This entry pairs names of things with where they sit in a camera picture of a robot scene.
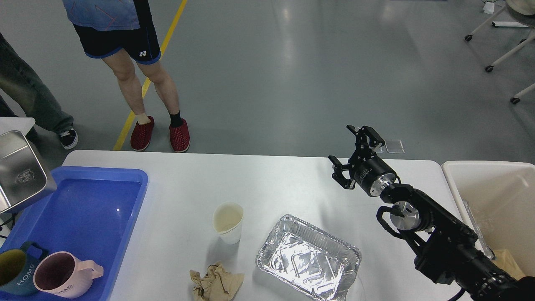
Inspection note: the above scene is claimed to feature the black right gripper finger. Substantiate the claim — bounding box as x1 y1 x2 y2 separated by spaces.
327 156 358 190
346 125 385 164

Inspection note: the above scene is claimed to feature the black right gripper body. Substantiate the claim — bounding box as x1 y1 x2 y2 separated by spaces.
353 156 397 197

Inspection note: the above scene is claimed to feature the aluminium foil tray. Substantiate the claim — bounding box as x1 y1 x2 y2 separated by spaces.
255 214 362 301

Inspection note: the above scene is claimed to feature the pink HOME mug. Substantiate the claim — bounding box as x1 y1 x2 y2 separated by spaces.
33 251 104 299

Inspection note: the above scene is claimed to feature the stainless steel rectangular tray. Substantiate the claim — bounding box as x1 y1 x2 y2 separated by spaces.
0 130 57 214

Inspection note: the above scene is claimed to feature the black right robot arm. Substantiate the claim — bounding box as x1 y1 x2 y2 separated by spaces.
329 125 535 301

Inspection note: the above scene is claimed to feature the white paper cup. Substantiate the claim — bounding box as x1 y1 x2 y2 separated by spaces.
212 202 243 245

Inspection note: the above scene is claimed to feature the beige plastic waste bin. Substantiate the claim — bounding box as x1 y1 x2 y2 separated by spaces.
442 161 535 278

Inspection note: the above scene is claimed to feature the white rolling chair base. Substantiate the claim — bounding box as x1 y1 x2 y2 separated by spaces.
464 0 535 104

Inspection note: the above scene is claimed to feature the crumpled brown paper napkin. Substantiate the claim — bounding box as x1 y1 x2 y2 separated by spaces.
189 261 245 301

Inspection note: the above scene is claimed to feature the blue plastic bin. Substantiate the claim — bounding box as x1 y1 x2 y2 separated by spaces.
1 166 148 301

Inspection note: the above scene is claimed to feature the person in blue shirt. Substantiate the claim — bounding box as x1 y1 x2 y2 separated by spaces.
63 0 191 153

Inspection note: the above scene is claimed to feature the blue HOME mug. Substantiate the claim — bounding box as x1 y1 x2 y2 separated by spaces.
0 241 49 296

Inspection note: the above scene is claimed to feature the white side table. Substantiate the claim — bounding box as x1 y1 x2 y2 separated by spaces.
0 117 35 135

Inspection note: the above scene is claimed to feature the black cable at left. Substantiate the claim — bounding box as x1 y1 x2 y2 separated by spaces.
0 213 17 239

